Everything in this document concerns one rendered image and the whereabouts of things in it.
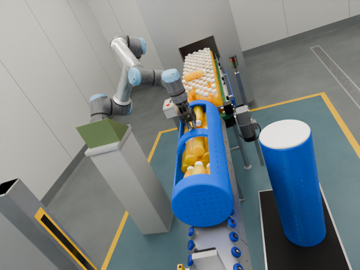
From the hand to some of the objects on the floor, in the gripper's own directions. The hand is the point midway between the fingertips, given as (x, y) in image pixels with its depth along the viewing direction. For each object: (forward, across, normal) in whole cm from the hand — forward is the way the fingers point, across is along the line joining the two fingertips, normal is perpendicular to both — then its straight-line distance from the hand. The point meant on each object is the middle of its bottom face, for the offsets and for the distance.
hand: (193, 128), depth 154 cm
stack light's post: (+124, +36, +101) cm, 164 cm away
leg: (+124, +7, +56) cm, 136 cm away
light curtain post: (+123, -33, -86) cm, 154 cm away
